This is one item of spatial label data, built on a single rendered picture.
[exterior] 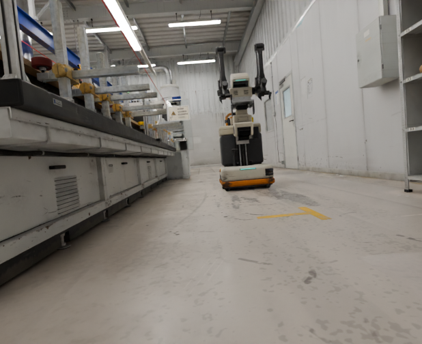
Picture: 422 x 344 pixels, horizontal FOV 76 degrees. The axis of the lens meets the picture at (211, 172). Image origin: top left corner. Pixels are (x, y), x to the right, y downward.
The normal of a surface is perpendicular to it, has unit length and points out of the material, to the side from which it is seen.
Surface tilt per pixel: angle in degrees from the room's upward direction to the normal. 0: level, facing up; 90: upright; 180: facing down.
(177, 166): 90
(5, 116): 90
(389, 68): 90
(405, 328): 0
